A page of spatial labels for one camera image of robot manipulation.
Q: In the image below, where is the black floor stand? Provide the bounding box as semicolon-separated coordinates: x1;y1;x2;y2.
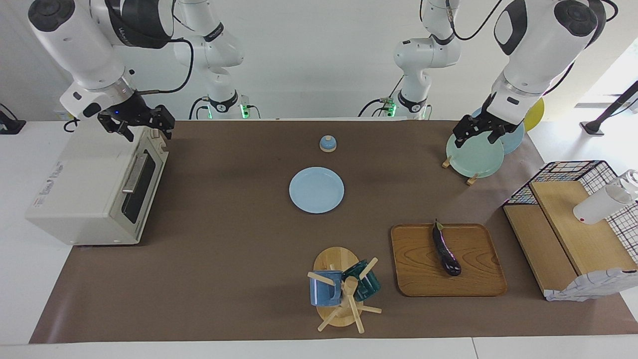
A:
581;80;638;136

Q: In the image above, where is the white marble patterned cloth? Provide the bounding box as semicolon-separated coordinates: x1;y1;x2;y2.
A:
544;268;638;302

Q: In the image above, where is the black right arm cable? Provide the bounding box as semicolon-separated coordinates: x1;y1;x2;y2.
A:
135;39;195;95

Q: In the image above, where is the wooden plate rack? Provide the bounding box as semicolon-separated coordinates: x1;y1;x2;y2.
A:
442;156;479;186

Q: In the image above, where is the black wire basket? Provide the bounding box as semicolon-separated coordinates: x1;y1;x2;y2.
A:
503;161;638;265

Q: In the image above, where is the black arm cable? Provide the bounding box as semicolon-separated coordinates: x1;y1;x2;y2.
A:
446;0;504;41
135;39;195;95

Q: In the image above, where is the black base cable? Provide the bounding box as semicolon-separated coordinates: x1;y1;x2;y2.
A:
188;97;210;120
358;75;405;118

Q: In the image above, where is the blue ceramic mug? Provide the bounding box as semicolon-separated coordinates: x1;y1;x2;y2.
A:
309;271;343;307

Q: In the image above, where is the brown wooden tray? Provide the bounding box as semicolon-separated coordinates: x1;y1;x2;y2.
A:
390;223;508;298

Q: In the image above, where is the wooden mug tree stand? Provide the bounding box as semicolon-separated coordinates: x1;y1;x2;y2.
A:
307;246;382;334

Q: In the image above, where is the black desk clamp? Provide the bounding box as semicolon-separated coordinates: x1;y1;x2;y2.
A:
0;103;26;135

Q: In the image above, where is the yellow racked plate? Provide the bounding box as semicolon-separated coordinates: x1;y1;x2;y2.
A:
523;97;545;133

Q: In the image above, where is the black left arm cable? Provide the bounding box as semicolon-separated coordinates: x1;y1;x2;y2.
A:
446;0;504;41

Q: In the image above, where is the dark purple eggplant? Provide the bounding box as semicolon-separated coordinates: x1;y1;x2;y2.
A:
432;218;462;277

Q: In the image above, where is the light blue plate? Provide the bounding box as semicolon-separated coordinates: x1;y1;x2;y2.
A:
289;167;345;214

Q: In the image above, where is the dark green ceramic mug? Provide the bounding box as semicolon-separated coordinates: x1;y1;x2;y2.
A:
342;259;381;302

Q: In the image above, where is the pale blue racked plate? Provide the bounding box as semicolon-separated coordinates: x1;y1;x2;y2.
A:
471;106;525;155

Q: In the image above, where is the mint green racked plate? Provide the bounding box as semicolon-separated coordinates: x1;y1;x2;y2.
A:
446;131;505;179

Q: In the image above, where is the cream toaster oven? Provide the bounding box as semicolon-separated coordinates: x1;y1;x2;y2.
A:
25;125;169;246

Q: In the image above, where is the brown table mat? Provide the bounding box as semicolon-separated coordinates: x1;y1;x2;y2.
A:
29;120;638;345

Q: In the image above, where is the light wooden shelf box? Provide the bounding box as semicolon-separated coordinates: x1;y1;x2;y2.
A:
502;180;638;300

